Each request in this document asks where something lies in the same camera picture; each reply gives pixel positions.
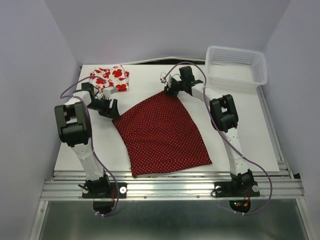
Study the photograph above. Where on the aluminium rail frame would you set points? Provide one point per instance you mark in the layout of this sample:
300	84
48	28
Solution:
176	206

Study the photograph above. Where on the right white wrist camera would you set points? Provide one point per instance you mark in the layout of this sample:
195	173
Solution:
166	78

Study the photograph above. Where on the white plastic basket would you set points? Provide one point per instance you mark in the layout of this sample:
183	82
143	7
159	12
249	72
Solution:
235	67

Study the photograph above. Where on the white red poppy skirt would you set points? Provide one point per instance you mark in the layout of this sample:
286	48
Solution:
111	76

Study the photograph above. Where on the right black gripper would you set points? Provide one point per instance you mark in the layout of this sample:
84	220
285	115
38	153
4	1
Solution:
169	90

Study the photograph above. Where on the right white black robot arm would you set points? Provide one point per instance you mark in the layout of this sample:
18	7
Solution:
224	119

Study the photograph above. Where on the dark red dotted skirt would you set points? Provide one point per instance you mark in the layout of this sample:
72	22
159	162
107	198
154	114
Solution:
160	137

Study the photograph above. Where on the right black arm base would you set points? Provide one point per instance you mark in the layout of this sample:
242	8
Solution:
239	195

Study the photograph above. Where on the white table board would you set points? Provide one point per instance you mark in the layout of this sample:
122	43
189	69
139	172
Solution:
253	136

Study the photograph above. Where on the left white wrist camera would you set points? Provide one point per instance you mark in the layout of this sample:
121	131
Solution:
108	91

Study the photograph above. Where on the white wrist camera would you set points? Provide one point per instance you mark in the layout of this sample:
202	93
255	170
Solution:
166	78
108	91

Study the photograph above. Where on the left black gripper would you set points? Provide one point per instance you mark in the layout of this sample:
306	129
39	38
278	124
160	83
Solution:
112	112

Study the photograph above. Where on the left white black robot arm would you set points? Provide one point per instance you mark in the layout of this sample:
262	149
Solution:
75	129

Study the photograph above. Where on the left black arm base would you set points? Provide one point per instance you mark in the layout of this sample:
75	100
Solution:
105	195

